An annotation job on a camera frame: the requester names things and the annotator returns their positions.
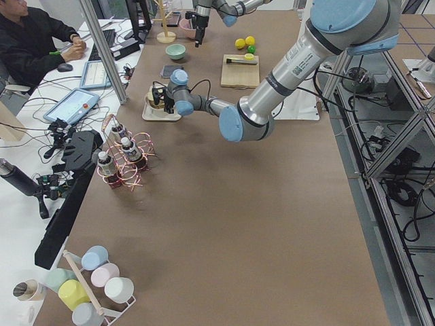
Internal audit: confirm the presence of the white cup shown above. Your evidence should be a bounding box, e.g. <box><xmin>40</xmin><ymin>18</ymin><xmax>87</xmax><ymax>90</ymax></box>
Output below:
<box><xmin>104</xmin><ymin>277</ymin><xmax>134</xmax><ymax>304</ymax></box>

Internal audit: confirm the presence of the pink cup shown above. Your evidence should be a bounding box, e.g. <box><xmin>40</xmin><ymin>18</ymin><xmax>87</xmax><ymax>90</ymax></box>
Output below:
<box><xmin>90</xmin><ymin>262</ymin><xmax>120</xmax><ymax>287</ymax></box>

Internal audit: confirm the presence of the black thermos bottle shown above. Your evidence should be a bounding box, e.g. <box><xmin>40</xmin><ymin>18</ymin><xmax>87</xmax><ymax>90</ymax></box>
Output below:
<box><xmin>1</xmin><ymin>158</ymin><xmax>41</xmax><ymax>197</ymax></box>

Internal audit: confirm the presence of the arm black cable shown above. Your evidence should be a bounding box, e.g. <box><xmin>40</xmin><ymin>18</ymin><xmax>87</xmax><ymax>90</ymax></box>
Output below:
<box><xmin>152</xmin><ymin>79</ymin><xmax>213</xmax><ymax>103</ymax></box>

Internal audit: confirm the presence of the mint green bowl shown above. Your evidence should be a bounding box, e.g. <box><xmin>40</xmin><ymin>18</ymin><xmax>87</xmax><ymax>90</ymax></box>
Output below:
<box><xmin>165</xmin><ymin>43</ymin><xmax>186</xmax><ymax>60</ymax></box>

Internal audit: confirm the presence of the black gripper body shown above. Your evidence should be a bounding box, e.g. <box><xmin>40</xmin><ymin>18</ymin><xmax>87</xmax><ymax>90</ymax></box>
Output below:
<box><xmin>163</xmin><ymin>92</ymin><xmax>175</xmax><ymax>114</ymax></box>
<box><xmin>195</xmin><ymin>13</ymin><xmax>209</xmax><ymax>32</ymax></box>

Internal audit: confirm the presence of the wooden cutting board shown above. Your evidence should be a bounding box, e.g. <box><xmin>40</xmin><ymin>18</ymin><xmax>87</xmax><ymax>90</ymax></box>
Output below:
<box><xmin>220</xmin><ymin>54</ymin><xmax>260</xmax><ymax>88</ymax></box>

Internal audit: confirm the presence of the lemon half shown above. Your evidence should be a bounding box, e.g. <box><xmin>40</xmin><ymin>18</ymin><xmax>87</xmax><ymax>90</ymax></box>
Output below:
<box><xmin>244</xmin><ymin>53</ymin><xmax>254</xmax><ymax>61</ymax></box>

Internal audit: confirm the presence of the right tea bottle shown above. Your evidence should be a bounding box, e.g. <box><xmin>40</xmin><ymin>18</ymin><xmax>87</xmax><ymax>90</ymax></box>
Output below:
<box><xmin>109</xmin><ymin>124</ymin><xmax>130</xmax><ymax>144</ymax></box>

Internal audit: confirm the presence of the green cup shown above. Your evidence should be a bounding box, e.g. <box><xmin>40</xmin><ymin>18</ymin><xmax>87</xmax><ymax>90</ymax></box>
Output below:
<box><xmin>44</xmin><ymin>268</ymin><xmax>77</xmax><ymax>293</ymax></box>

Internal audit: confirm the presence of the whole lemon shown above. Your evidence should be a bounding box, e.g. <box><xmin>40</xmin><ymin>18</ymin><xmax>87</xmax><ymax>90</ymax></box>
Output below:
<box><xmin>234</xmin><ymin>38</ymin><xmax>246</xmax><ymax>50</ymax></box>
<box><xmin>245</xmin><ymin>35</ymin><xmax>256</xmax><ymax>46</ymax></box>

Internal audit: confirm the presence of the black keyboard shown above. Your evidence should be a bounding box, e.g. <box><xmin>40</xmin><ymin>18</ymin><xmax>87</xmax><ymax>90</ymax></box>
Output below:
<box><xmin>87</xmin><ymin>28</ymin><xmax>118</xmax><ymax>62</ymax></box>

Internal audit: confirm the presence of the upper whole lemon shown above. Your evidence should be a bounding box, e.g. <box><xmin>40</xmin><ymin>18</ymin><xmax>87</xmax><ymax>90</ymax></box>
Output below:
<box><xmin>245</xmin><ymin>35</ymin><xmax>256</xmax><ymax>46</ymax></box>

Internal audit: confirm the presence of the light blue cup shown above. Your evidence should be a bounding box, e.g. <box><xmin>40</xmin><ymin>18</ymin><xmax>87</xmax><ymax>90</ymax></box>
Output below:
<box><xmin>81</xmin><ymin>245</ymin><xmax>109</xmax><ymax>271</ymax></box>

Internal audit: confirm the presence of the left rear tea bottle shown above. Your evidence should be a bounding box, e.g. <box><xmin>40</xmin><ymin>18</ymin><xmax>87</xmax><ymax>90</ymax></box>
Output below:
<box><xmin>97</xmin><ymin>151</ymin><xmax>122</xmax><ymax>189</ymax></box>

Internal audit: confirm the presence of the seated person in black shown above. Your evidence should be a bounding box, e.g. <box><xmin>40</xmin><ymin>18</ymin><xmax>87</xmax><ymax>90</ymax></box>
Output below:
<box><xmin>1</xmin><ymin>1</ymin><xmax>86</xmax><ymax>92</ymax></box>

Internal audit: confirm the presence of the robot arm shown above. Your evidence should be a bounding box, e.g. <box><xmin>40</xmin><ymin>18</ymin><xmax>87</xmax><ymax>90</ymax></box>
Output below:
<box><xmin>165</xmin><ymin>1</ymin><xmax>402</xmax><ymax>142</ymax></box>
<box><xmin>193</xmin><ymin>0</ymin><xmax>271</xmax><ymax>48</ymax></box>

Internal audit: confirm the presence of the paper cup with metal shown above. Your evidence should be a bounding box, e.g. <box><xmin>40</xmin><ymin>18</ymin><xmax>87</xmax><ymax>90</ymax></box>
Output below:
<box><xmin>13</xmin><ymin>279</ymin><xmax>46</xmax><ymax>302</ymax></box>

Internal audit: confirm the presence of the pink bowl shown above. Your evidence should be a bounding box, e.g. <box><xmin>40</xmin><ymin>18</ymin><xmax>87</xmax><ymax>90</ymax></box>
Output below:
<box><xmin>179</xmin><ymin>18</ymin><xmax>196</xmax><ymax>40</ymax></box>

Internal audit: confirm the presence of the aluminium frame post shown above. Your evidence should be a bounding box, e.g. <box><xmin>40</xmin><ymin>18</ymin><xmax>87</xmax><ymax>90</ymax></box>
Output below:
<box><xmin>79</xmin><ymin>0</ymin><xmax>128</xmax><ymax>105</ymax></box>

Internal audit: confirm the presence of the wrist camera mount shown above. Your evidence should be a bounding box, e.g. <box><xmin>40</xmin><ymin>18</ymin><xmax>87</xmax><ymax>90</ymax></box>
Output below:
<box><xmin>152</xmin><ymin>81</ymin><xmax>167</xmax><ymax>105</ymax></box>
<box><xmin>185</xmin><ymin>11</ymin><xmax>197</xmax><ymax>29</ymax></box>

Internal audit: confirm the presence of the wooden mug tree stand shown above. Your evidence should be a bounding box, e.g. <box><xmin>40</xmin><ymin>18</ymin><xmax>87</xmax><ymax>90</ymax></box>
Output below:
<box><xmin>153</xmin><ymin>0</ymin><xmax>177</xmax><ymax>43</ymax></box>

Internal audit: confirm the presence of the front tea bottle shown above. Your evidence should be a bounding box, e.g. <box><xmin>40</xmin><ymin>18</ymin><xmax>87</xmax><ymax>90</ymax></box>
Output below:
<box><xmin>121</xmin><ymin>137</ymin><xmax>147</xmax><ymax>171</ymax></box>

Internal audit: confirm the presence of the yellow cup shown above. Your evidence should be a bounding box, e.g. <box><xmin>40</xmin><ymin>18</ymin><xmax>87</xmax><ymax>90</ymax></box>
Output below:
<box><xmin>58</xmin><ymin>279</ymin><xmax>90</xmax><ymax>311</ymax></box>

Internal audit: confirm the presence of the lower whole lemon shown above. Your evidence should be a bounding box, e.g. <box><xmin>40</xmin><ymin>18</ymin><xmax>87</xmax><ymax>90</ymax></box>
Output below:
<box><xmin>234</xmin><ymin>38</ymin><xmax>246</xmax><ymax>50</ymax></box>

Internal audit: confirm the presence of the tea bottle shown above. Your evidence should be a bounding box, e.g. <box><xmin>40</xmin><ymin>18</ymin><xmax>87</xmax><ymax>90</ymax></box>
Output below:
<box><xmin>121</xmin><ymin>137</ymin><xmax>147</xmax><ymax>171</ymax></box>
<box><xmin>109</xmin><ymin>124</ymin><xmax>130</xmax><ymax>144</ymax></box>
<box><xmin>97</xmin><ymin>151</ymin><xmax>122</xmax><ymax>189</ymax></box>

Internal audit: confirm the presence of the blue teach pendant tablet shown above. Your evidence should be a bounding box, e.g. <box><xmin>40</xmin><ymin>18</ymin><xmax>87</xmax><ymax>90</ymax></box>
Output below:
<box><xmin>43</xmin><ymin>88</ymin><xmax>100</xmax><ymax>125</ymax></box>

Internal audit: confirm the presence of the grey folded cloth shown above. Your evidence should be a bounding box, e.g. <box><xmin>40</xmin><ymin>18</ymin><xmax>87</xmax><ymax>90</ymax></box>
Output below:
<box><xmin>160</xmin><ymin>65</ymin><xmax>184</xmax><ymax>79</ymax></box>

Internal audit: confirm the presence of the green lime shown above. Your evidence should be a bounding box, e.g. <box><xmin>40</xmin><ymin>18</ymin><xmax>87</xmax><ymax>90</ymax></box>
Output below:
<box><xmin>247</xmin><ymin>45</ymin><xmax>256</xmax><ymax>54</ymax></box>

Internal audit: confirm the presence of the white wire cup rack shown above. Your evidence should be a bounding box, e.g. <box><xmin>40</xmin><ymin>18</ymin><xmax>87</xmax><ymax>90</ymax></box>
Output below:
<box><xmin>63</xmin><ymin>250</ymin><xmax>136</xmax><ymax>325</ymax></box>

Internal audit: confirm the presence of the bread slice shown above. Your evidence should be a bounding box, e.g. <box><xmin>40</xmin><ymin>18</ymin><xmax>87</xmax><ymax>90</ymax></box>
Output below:
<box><xmin>146</xmin><ymin>87</ymin><xmax>164</xmax><ymax>109</ymax></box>

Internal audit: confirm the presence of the cream rabbit serving tray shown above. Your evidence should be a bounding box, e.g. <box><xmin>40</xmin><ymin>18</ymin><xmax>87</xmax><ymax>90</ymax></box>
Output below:
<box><xmin>142</xmin><ymin>97</ymin><xmax>181</xmax><ymax>122</ymax></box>

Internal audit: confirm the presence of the grey cup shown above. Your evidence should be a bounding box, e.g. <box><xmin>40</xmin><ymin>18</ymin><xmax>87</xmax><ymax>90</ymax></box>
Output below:
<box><xmin>72</xmin><ymin>303</ymin><xmax>104</xmax><ymax>326</ymax></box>

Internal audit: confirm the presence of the grey computer mouse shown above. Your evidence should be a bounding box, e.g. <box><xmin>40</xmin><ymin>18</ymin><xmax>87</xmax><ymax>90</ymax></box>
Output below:
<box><xmin>57</xmin><ymin>63</ymin><xmax>73</xmax><ymax>73</ymax></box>

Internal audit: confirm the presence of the copper wire bottle rack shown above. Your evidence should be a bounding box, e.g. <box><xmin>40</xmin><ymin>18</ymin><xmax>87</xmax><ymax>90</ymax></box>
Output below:
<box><xmin>97</xmin><ymin>113</ymin><xmax>156</xmax><ymax>191</ymax></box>

